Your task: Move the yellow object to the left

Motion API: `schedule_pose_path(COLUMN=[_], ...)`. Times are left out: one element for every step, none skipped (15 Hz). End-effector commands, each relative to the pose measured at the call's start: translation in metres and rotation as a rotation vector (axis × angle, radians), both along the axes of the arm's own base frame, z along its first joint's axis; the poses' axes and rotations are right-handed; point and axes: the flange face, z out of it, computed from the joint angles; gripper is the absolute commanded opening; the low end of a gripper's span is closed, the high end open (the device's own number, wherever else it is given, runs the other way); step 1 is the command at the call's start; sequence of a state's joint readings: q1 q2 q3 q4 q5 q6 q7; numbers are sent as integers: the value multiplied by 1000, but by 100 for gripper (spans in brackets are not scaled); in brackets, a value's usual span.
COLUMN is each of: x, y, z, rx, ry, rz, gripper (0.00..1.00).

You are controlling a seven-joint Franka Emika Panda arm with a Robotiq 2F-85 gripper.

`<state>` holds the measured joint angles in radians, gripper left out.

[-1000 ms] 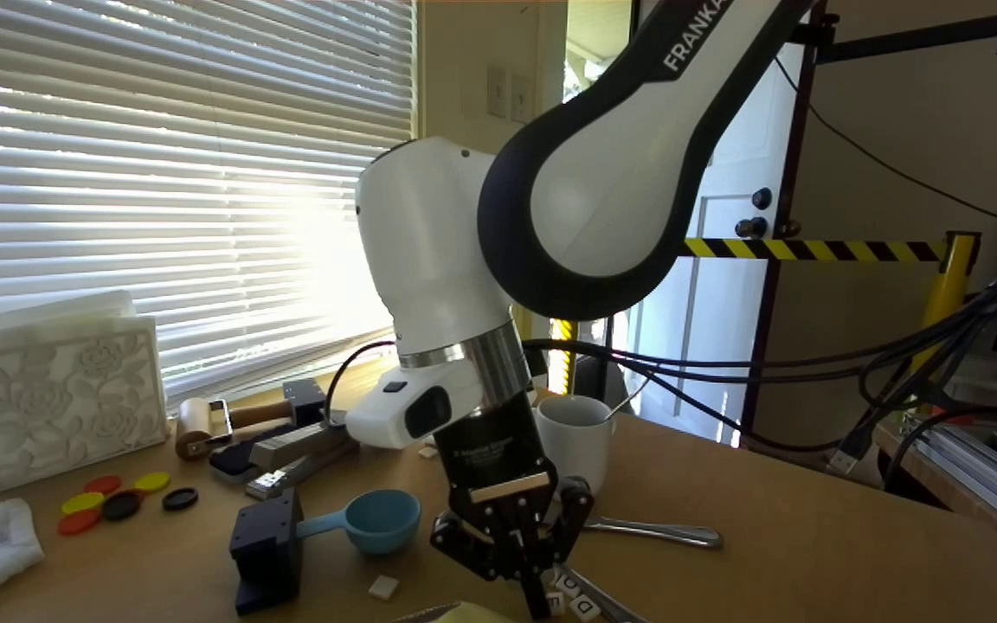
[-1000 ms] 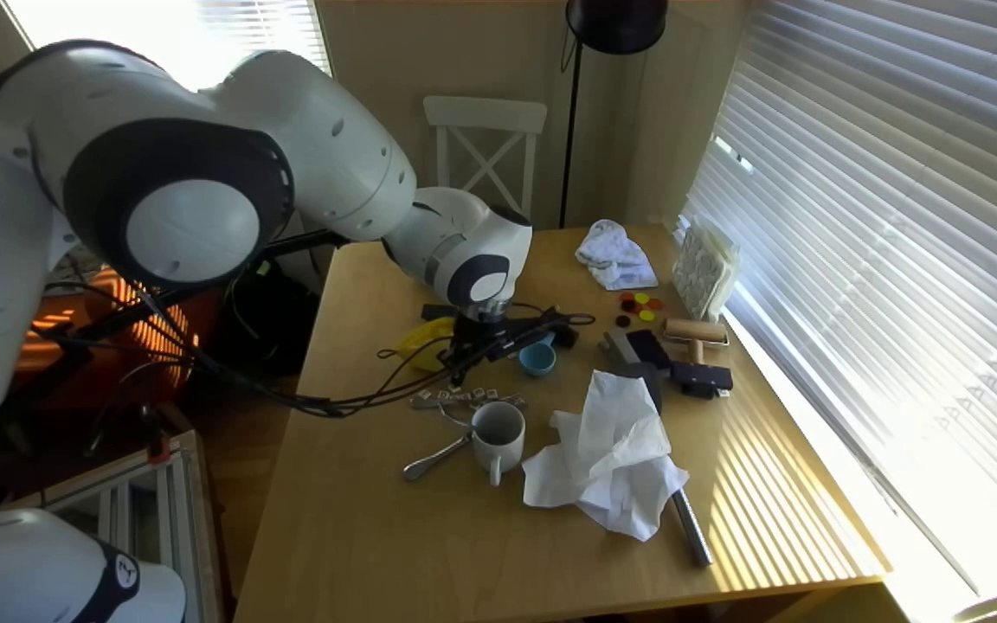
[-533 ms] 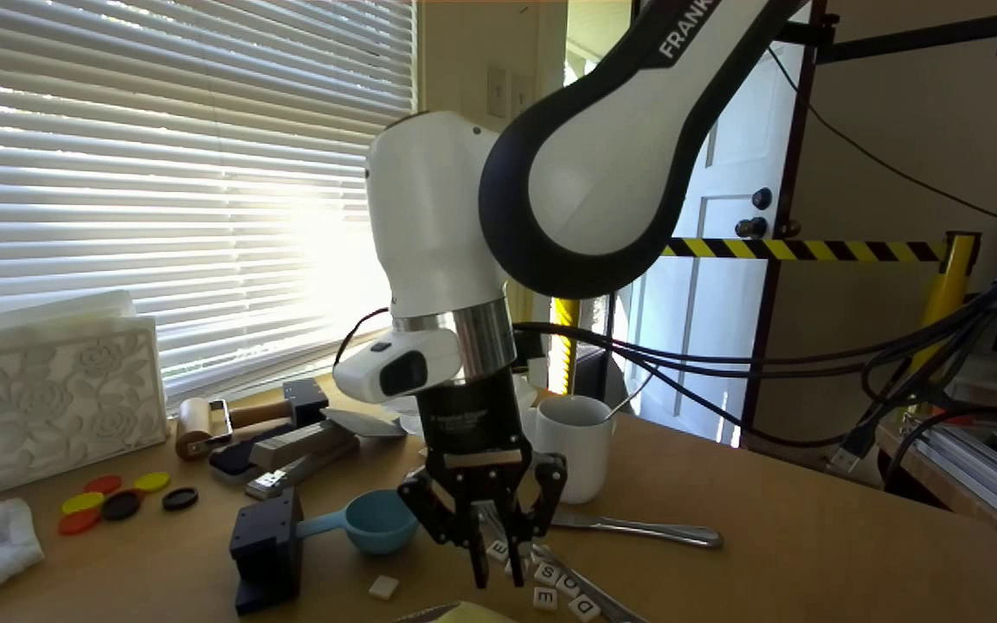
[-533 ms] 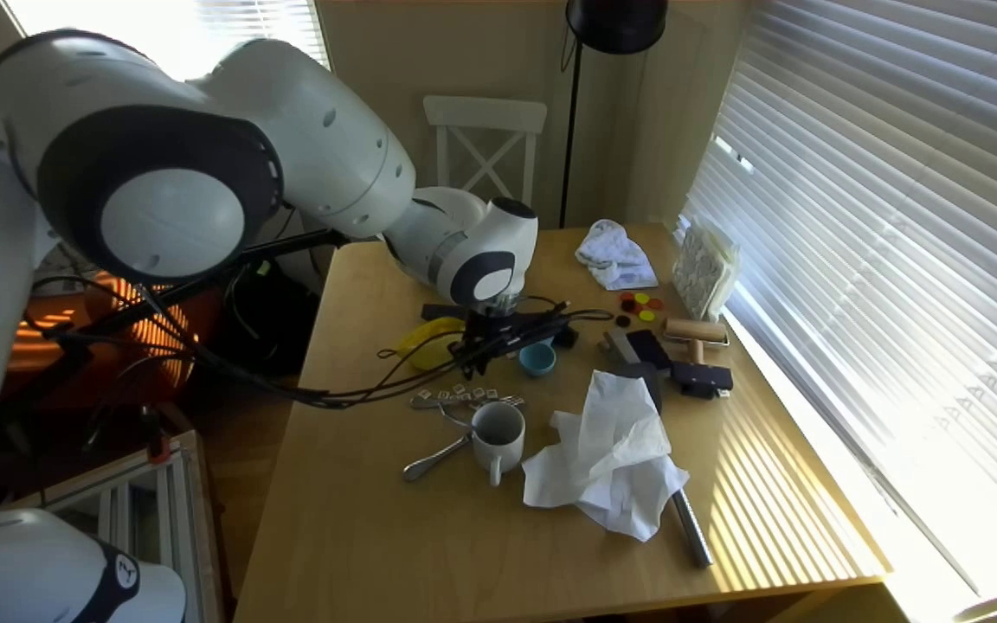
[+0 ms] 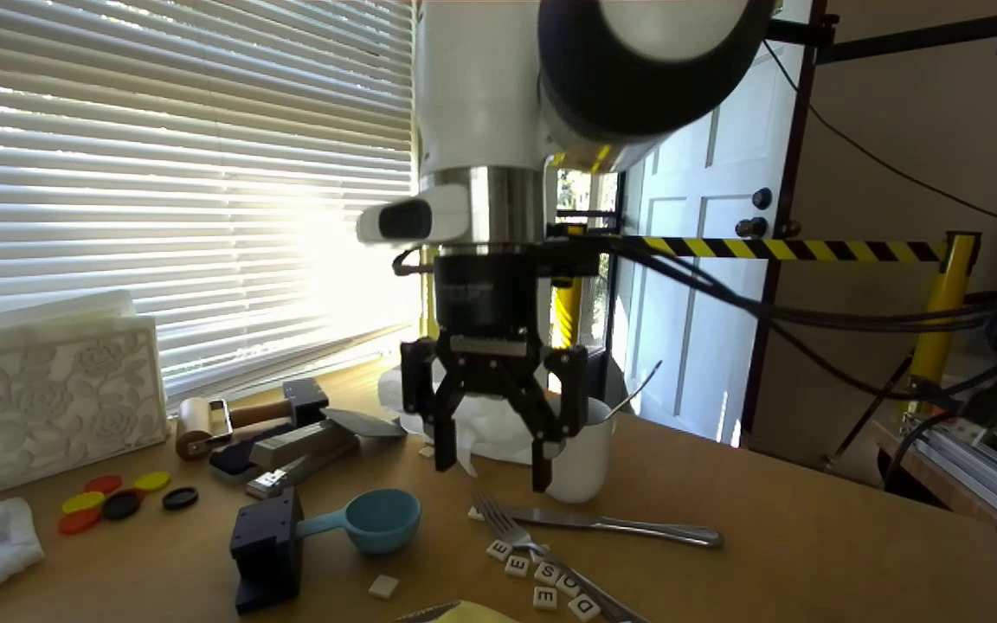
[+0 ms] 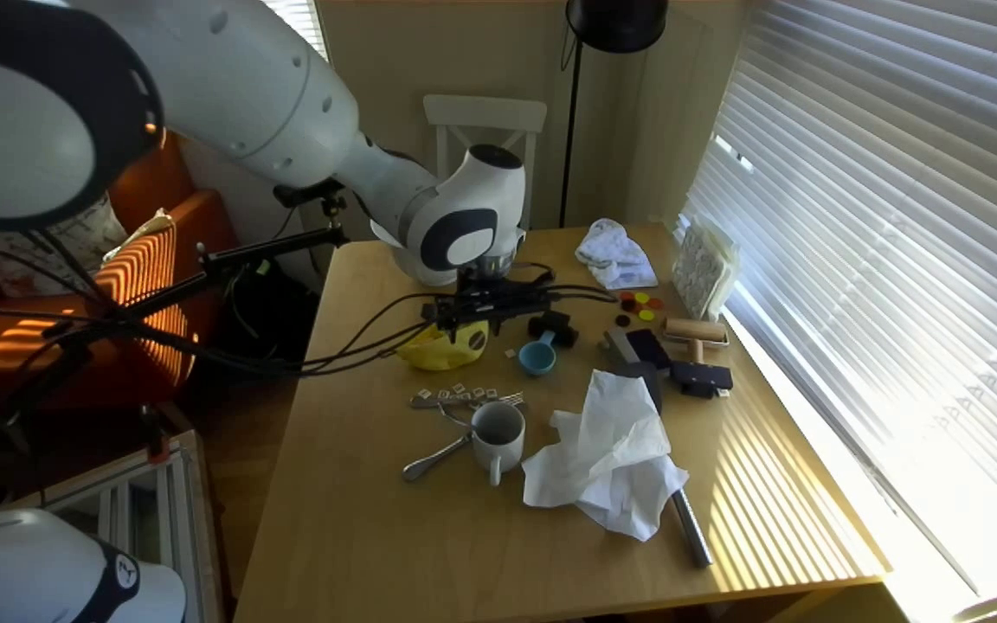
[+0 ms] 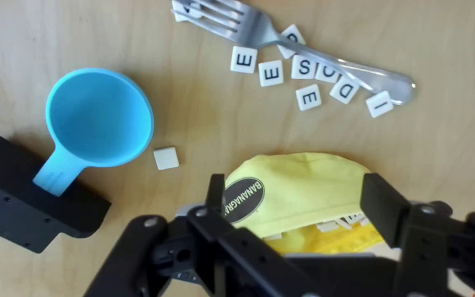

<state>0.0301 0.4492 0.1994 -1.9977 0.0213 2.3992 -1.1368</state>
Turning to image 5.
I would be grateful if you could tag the white window blinds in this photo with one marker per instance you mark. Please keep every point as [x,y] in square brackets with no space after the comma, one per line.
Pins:
[174,175]

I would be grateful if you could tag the dark grey wedge object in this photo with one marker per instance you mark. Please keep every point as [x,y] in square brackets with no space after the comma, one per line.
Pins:
[362,425]

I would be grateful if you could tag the metal fork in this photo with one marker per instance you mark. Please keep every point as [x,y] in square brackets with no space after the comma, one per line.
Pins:
[568,569]

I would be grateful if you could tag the white panel door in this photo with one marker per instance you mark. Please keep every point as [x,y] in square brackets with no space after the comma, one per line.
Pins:
[693,333]

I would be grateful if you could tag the yellow game disc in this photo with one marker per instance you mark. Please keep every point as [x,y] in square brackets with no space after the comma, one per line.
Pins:
[155,481]
[85,503]

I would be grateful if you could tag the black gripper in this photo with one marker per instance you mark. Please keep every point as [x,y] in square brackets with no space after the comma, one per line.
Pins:
[486,307]

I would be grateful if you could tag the white letter tile E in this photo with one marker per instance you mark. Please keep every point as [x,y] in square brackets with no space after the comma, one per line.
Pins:
[501,551]
[516,564]

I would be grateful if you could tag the metal spoon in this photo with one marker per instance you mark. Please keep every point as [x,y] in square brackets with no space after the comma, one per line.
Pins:
[640,389]

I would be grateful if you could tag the yellow object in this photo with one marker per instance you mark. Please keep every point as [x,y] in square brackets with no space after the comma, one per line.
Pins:
[471,613]

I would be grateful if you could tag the black stapler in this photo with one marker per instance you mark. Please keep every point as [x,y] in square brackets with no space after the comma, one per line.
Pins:
[287,443]

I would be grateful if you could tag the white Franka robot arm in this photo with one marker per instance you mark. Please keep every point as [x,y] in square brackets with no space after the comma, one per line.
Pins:
[477,92]

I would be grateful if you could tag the metal table knife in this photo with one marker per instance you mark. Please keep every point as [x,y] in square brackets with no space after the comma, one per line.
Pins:
[613,527]

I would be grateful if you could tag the black block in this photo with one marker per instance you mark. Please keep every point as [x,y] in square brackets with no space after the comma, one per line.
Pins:
[265,551]

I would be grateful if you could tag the blank white tile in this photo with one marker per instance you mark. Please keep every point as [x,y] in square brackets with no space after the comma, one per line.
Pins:
[382,587]

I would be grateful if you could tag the crumpled white tissue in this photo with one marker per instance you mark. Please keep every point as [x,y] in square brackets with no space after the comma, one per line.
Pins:
[486,425]

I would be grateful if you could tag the blue measuring scoop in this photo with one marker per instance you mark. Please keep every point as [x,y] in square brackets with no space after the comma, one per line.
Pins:
[382,519]

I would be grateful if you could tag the black metal frame post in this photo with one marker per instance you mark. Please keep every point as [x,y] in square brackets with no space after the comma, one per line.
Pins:
[793,175]

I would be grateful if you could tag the white letter tile D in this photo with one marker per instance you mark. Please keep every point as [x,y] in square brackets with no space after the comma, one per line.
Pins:
[583,608]

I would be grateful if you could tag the yellow black striped bar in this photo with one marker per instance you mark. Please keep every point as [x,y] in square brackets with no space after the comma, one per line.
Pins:
[798,248]

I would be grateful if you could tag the stack of papers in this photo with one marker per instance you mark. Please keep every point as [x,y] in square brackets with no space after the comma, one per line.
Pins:
[989,468]

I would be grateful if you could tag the yellow post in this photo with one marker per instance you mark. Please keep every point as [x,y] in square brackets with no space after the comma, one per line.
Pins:
[944,313]

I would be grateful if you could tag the white letter tile S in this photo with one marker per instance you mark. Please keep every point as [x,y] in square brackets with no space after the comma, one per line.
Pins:
[547,573]

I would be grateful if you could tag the wooden mallet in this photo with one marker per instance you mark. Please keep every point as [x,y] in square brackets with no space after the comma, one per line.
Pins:
[191,430]

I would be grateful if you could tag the red game disc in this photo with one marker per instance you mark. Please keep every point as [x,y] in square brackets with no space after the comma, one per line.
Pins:
[82,519]
[104,485]

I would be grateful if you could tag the white napkin holder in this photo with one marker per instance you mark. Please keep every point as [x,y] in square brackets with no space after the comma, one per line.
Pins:
[59,393]

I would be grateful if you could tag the black game disc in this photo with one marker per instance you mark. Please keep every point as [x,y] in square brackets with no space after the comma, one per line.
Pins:
[123,503]
[181,500]

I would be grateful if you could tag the yellow black striped barrier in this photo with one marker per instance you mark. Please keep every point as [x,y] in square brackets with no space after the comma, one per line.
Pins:
[823,313]

